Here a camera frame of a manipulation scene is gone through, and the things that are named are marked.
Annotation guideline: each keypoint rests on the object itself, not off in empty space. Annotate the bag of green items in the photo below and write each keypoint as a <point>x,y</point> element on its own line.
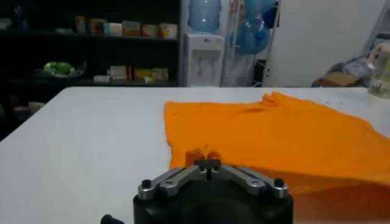
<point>59,68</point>

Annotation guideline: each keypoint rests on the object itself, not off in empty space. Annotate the white water dispenser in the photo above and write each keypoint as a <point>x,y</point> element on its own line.
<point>204,61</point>

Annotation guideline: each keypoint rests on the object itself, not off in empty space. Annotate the black shelf unit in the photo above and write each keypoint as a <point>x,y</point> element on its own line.
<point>61,48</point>

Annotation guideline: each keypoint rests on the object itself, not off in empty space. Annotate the large flat cardboard box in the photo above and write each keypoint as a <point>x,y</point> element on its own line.
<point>338,79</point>

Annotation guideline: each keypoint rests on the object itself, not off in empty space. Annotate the white red medicine box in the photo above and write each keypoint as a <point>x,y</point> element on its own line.
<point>119,72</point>

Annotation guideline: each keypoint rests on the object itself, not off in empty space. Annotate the orange t-shirt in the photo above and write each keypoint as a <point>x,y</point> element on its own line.
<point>274,137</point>

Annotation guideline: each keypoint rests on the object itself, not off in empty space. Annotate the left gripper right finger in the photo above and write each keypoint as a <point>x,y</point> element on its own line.
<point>243,179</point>

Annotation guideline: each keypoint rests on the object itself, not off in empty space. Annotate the blue labelled water jug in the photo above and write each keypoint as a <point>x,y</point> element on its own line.
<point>204,15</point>

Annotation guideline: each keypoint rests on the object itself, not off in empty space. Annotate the pile of grey clothes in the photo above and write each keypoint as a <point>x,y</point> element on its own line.
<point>353,67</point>

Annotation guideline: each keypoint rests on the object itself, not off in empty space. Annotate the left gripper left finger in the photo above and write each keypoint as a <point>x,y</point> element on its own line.
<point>179,179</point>

